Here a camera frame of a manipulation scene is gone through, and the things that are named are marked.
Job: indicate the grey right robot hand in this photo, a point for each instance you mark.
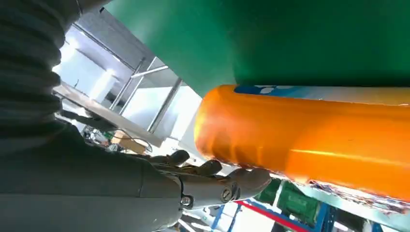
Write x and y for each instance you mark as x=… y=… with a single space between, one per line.
x=80 y=185

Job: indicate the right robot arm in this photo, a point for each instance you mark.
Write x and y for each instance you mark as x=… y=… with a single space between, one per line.
x=29 y=64

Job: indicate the brown cardboard piece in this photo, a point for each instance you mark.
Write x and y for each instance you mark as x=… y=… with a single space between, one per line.
x=128 y=142

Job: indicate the white desk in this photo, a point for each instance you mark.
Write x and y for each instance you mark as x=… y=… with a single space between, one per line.
x=147 y=105

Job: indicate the red pole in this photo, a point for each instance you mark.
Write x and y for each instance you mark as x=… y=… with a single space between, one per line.
x=272 y=216

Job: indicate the green table mat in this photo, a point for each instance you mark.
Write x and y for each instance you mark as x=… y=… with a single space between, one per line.
x=256 y=38

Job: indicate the blue metal rack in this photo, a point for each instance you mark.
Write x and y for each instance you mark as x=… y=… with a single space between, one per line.
x=322 y=219

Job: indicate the chrome table leg frame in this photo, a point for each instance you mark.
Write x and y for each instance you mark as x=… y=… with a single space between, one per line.
x=165 y=105

